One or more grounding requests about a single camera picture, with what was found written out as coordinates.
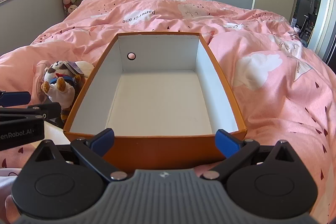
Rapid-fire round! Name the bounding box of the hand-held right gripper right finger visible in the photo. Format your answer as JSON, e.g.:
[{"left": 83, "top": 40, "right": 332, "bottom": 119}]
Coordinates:
[{"left": 203, "top": 129, "right": 302, "bottom": 180}]

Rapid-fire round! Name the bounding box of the red panda sailor plush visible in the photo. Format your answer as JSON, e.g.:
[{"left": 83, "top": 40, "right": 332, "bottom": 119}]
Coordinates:
[{"left": 41, "top": 60, "right": 86, "bottom": 121}]

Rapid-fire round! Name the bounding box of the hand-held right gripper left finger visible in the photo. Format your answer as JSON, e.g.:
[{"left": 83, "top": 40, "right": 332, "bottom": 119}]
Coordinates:
[{"left": 26, "top": 128, "right": 128, "bottom": 182}]

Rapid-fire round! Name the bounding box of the orange cardboard box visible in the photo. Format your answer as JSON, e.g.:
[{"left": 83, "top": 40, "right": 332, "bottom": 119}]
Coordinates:
[{"left": 63, "top": 32, "right": 248, "bottom": 172}]

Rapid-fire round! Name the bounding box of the pink printed blanket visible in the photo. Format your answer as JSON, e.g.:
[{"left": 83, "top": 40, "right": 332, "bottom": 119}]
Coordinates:
[{"left": 0, "top": 0, "right": 336, "bottom": 215}]

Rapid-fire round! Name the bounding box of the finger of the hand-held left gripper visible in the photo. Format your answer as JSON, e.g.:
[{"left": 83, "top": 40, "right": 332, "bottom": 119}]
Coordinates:
[
  {"left": 0, "top": 102, "right": 61, "bottom": 122},
  {"left": 0, "top": 90, "right": 31, "bottom": 107}
]

